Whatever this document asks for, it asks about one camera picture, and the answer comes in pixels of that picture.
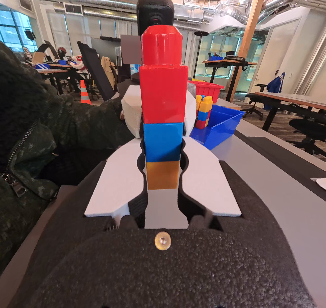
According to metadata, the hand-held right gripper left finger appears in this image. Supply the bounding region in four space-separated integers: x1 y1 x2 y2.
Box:
84 136 148 228

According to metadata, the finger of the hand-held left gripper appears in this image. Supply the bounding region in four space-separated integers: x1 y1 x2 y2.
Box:
183 89 197 136
121 85 143 138

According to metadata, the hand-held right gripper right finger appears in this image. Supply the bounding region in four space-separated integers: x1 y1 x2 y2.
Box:
178 136 242 218

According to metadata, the blue plastic bin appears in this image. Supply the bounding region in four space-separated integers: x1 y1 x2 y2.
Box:
190 104 245 151

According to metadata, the red mega block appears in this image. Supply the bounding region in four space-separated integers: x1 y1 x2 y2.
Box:
139 25 189 124

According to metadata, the orange mega block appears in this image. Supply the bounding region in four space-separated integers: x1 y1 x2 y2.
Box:
146 160 180 190

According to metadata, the cluster of stacked block towers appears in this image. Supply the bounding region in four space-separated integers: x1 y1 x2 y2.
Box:
195 95 213 130

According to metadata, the beige coat on chair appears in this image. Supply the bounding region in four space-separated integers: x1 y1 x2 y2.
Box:
101 57 116 89

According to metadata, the orange striped traffic cone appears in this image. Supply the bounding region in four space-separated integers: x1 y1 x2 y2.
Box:
80 80 92 105

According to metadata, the black floor lamp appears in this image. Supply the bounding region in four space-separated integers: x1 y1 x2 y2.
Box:
194 31 209 79

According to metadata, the black leaning board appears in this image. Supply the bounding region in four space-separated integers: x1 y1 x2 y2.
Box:
77 41 115 101

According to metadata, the wooden-top office desk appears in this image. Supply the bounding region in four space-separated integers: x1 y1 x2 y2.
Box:
255 92 326 131
36 64 74 95
202 60 258 102

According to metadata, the black office chair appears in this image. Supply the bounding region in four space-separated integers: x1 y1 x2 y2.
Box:
289 118 326 156
245 83 268 120

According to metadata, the blue jacket with white stripes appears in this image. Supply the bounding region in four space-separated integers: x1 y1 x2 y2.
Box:
264 72 286 110

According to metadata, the person's green jacket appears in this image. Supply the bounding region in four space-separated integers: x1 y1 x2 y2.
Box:
0 41 74 275

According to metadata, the wooden support post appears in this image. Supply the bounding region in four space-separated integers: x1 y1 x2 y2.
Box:
226 0 268 102

